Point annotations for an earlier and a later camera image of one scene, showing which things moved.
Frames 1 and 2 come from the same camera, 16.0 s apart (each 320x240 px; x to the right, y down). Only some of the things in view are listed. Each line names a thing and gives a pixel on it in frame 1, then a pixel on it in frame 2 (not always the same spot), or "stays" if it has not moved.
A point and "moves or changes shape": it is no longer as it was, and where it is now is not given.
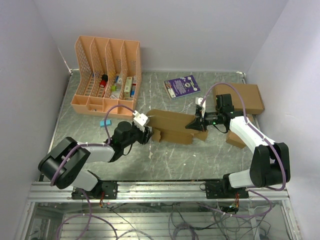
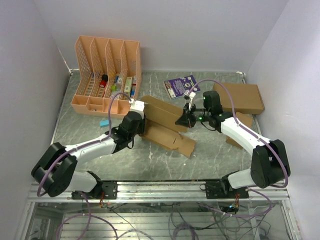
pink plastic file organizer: x=110 y=74 stays
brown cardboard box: x=170 y=127 moves or changes shape
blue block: x=108 y=123 stays
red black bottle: x=104 y=80 stays
